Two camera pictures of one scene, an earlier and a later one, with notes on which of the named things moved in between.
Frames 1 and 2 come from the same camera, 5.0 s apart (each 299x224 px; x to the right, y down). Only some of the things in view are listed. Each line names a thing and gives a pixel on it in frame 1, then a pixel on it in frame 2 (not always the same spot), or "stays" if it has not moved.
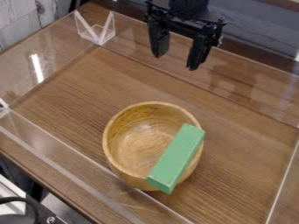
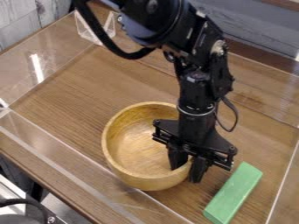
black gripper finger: (159, 31) to (178, 157)
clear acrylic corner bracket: (96, 33) stays
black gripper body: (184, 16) to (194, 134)
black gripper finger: (200, 46) to (200, 164)
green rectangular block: (176, 157) to (234, 194)
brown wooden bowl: (136, 136) stays
